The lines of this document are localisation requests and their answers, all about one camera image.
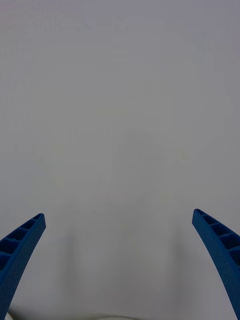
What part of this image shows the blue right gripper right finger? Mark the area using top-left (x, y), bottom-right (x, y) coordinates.
top-left (191, 208), bottom-right (240, 320)

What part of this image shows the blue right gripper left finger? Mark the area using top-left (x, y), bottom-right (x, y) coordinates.
top-left (0, 212), bottom-right (47, 320)

